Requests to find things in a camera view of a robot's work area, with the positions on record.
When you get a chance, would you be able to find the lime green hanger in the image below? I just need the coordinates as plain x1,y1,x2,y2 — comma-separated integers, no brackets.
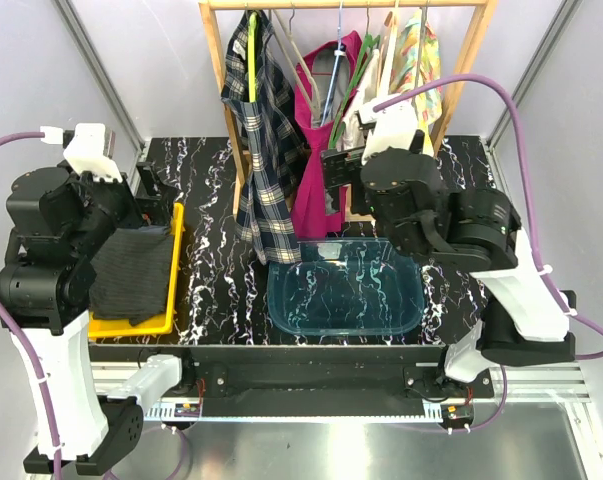
247,11,259,103

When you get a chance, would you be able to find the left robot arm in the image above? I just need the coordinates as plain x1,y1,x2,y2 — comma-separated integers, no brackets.
0,163,197,476

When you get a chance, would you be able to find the yellow plastic tray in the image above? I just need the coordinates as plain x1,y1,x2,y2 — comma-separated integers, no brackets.
88,203,185,342

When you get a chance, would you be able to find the navy plaid skirt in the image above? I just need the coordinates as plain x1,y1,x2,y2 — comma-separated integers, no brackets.
221,10,307,264

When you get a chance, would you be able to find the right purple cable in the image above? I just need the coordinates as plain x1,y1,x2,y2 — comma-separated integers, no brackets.
372,73,603,359

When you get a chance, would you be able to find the wooden clothes rack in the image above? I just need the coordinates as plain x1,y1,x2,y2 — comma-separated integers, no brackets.
198,0,499,226

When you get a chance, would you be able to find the white garment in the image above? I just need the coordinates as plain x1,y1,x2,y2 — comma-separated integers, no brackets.
338,49,380,150

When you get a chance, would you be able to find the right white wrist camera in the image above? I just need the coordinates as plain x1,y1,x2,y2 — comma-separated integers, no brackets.
357,102,418,165

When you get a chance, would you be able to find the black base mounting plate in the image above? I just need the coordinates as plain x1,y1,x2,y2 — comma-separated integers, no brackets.
88,344,494,418

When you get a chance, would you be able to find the cream wooden hanger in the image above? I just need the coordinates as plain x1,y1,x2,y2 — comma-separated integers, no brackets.
376,0,400,97

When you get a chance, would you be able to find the magenta dress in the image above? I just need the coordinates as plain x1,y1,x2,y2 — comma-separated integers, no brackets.
291,31,362,240

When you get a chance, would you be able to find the teal transparent plastic basin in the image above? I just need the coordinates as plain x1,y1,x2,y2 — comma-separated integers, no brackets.
267,237,425,337

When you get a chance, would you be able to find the colourful floral shirt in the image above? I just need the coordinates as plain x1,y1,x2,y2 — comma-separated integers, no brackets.
390,9,442,155

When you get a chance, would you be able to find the dark grey striped cloth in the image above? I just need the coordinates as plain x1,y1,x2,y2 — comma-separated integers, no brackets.
90,226,174,326

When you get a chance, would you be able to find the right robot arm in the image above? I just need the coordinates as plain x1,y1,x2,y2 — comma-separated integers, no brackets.
320,147,576,397

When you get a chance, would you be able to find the dark green hanger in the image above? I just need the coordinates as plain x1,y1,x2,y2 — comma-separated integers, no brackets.
328,34,380,150

